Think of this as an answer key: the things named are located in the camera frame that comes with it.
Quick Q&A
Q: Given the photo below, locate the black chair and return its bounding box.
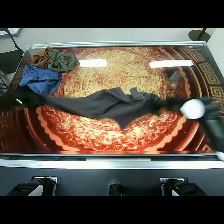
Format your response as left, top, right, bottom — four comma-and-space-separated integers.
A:
0, 28, 26, 76

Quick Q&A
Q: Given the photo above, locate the dark grey shirt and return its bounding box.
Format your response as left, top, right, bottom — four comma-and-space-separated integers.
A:
39, 86, 184, 131

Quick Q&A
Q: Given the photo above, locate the blue garment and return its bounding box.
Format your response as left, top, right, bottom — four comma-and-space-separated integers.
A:
18, 64, 63, 97

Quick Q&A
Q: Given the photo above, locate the brown garment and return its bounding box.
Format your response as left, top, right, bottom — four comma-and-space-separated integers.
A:
30, 46, 54, 69

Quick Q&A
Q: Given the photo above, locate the olive green garment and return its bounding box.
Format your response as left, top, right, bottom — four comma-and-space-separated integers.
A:
47, 49, 81, 73

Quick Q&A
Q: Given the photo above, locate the black stand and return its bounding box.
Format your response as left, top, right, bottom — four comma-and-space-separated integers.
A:
187, 28, 213, 43

